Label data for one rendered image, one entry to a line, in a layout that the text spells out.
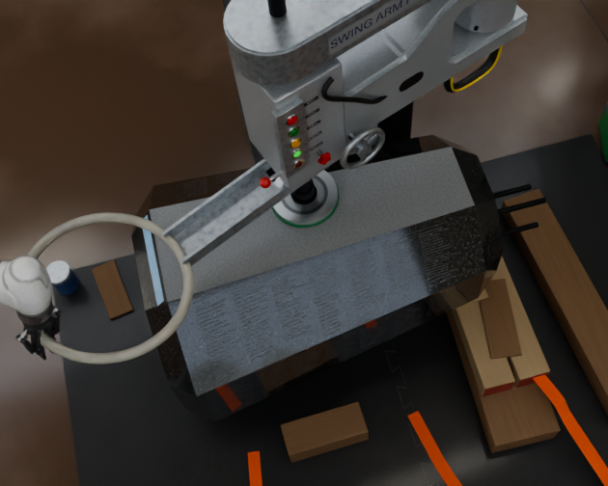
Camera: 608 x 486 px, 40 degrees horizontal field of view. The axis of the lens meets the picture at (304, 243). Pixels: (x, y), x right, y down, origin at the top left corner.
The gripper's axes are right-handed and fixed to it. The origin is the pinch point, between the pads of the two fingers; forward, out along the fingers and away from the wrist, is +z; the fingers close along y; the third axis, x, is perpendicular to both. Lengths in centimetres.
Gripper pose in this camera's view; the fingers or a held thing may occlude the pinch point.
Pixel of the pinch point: (44, 347)
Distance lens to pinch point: 243.4
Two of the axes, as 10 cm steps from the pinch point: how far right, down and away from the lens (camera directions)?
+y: 6.4, -5.8, 5.0
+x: -7.6, -5.9, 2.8
